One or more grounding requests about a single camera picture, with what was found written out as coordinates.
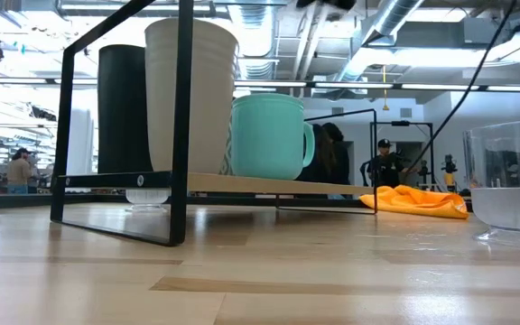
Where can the grey patterned mug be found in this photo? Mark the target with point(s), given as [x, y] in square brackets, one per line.
[227, 153]

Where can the tall cream ribbed cup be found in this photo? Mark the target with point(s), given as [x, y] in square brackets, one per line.
[208, 99]

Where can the tall black cup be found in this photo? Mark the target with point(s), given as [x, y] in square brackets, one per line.
[122, 108]

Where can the person with long hair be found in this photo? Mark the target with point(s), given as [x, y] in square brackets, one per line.
[324, 158]

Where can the person in dark top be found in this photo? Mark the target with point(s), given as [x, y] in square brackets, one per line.
[342, 158]

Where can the small clear glass cup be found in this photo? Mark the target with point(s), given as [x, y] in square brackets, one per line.
[147, 197]

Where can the person with cap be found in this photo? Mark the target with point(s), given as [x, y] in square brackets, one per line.
[388, 169]

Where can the yellow hanging pendant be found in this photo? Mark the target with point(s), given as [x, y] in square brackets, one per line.
[385, 106]

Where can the orange cloth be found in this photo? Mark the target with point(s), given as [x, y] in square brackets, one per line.
[415, 202]

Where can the yellow and black device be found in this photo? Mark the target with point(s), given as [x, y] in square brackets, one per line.
[448, 173]

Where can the person in tan top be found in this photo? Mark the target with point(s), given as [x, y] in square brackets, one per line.
[18, 171]

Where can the clear glass bowl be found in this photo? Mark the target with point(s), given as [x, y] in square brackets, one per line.
[510, 198]

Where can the wooden shelf with black frame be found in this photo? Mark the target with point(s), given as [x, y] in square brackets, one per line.
[181, 135]

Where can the black metal frame stand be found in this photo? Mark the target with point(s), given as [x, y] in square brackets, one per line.
[400, 123]

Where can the silver ceiling air duct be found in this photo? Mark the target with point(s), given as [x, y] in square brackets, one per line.
[388, 22]

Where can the black table edge rail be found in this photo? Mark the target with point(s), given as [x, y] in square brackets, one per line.
[25, 199]

